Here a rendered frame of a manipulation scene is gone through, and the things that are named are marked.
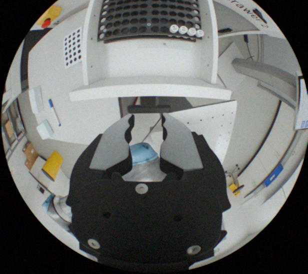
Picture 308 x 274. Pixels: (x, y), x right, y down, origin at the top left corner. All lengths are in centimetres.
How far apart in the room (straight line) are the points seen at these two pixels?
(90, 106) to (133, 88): 27
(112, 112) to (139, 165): 20
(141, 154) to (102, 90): 16
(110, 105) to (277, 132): 303
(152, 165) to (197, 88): 19
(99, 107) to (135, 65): 21
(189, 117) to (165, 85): 24
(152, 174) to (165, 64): 25
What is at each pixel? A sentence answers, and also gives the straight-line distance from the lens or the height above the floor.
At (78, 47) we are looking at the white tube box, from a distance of 37.
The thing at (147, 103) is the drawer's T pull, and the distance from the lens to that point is 18.
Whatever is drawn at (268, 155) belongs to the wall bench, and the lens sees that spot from 309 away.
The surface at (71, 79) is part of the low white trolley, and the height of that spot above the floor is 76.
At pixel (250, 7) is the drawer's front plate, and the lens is 44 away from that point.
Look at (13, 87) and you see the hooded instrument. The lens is 84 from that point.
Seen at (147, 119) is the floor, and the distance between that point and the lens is 124.
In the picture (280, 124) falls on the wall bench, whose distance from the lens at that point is 298.
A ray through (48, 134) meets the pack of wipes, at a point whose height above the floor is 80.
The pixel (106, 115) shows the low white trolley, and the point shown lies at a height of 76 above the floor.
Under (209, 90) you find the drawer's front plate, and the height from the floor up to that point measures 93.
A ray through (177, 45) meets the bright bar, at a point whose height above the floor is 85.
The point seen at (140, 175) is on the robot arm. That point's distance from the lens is 26.
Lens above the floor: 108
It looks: 61 degrees down
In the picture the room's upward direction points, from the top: 177 degrees clockwise
